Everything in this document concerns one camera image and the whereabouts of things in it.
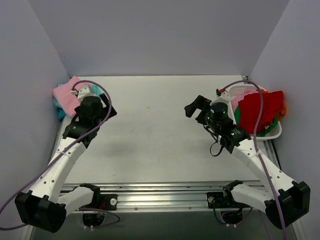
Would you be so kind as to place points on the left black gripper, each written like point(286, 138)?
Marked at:
point(110, 107)

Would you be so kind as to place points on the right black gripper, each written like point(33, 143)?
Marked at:
point(202, 109)

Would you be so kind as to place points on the pink t shirt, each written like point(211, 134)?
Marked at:
point(63, 94)
point(235, 101)

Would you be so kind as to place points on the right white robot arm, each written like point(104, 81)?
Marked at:
point(284, 200)

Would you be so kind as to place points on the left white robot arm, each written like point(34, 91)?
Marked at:
point(42, 206)

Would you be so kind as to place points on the teal t shirt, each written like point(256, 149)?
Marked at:
point(60, 112)

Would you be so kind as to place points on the pink t shirt in basket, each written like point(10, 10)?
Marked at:
point(235, 101)

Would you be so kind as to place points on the red t shirt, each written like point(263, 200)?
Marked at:
point(251, 113)

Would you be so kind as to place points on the green t shirt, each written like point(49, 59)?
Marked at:
point(262, 133)

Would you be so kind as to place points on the white plastic basket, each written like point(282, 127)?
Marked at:
point(239, 89)

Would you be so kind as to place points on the orange t shirt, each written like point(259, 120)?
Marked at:
point(274, 104)

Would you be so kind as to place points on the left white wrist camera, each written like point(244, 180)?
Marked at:
point(85, 91)

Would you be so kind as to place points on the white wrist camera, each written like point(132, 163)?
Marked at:
point(222, 95)
point(85, 91)

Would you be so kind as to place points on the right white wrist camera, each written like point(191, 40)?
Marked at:
point(222, 95)

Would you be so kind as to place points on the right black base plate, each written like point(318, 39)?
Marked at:
point(219, 200)

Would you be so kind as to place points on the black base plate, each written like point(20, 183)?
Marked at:
point(219, 200)
point(106, 202)

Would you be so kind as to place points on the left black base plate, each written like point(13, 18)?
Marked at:
point(106, 202)

